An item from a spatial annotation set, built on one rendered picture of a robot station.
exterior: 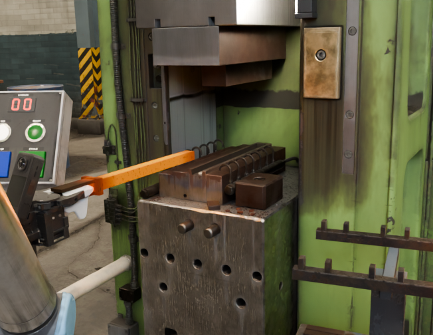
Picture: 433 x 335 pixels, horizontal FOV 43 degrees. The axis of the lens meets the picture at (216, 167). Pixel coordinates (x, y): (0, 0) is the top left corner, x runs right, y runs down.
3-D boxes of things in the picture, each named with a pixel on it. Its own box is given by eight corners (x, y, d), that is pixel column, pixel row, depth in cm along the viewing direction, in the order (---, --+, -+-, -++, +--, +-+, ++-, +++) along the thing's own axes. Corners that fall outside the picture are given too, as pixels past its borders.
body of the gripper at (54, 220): (44, 230, 105) (-9, 252, 95) (38, 187, 103) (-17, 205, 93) (73, 236, 101) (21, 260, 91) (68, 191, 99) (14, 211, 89)
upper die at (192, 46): (219, 66, 135) (218, 25, 133) (153, 65, 145) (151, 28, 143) (285, 58, 170) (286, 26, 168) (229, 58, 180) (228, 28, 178)
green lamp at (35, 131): (37, 141, 153) (36, 125, 152) (26, 139, 156) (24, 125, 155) (46, 139, 156) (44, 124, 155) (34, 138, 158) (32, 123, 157)
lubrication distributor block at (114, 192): (119, 234, 178) (117, 193, 174) (104, 230, 181) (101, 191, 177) (126, 230, 180) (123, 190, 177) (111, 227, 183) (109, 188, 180)
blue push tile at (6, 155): (7, 177, 152) (10, 151, 154) (-20, 177, 152) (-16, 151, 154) (9, 178, 153) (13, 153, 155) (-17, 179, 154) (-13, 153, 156)
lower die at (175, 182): (222, 205, 143) (222, 173, 141) (159, 195, 153) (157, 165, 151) (285, 170, 178) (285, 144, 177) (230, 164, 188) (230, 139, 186)
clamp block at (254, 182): (265, 211, 137) (265, 185, 136) (234, 206, 141) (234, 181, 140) (283, 198, 147) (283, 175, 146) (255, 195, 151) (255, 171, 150)
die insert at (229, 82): (226, 86, 147) (225, 63, 145) (202, 86, 150) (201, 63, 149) (271, 78, 172) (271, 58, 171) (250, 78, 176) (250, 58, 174)
